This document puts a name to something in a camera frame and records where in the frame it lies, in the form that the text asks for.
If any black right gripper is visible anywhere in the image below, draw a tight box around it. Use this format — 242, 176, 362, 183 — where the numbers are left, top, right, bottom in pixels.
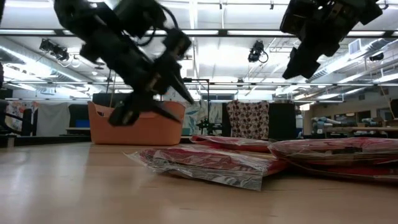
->
279, 0, 364, 80

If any black stand with pole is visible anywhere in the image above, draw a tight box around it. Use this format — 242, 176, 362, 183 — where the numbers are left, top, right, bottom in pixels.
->
182, 77, 224, 135

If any black panel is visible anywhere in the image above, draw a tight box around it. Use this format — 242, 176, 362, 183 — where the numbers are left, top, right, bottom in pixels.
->
268, 102, 297, 141

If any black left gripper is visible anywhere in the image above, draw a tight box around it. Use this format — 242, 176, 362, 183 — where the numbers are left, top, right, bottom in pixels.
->
80, 27, 195, 127

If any black overhead frame beam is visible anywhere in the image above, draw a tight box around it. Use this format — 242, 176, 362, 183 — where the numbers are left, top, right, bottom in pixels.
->
0, 28, 398, 39

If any red popcorn bag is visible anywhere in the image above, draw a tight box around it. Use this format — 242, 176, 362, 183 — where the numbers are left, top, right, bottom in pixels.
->
189, 134, 272, 154
124, 146, 289, 192
267, 137, 398, 184

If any dotted brown white cloth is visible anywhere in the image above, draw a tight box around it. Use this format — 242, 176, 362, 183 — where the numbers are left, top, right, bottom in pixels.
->
226, 100, 270, 141

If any orange plastic basket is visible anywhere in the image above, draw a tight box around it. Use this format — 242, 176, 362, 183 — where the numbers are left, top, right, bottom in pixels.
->
87, 100, 187, 146

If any black overhead camera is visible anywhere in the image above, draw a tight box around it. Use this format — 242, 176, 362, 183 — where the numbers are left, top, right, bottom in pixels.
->
248, 40, 269, 64

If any grey cloth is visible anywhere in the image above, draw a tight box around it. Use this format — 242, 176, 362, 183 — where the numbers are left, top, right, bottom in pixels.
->
35, 102, 71, 137

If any black screen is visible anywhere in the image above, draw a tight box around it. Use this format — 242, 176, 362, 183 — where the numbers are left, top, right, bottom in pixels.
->
68, 103, 91, 129

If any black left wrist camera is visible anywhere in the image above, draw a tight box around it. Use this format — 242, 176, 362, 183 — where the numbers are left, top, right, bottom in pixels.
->
162, 27, 193, 60

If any black table edge rail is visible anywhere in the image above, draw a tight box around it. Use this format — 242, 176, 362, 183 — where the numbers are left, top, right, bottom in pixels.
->
0, 135, 91, 147

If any black ceiling-mounted device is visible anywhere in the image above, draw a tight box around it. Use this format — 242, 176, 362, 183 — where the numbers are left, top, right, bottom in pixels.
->
39, 38, 70, 62

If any floral blue cloth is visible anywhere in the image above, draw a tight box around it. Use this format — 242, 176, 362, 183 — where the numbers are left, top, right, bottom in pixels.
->
182, 99, 225, 136

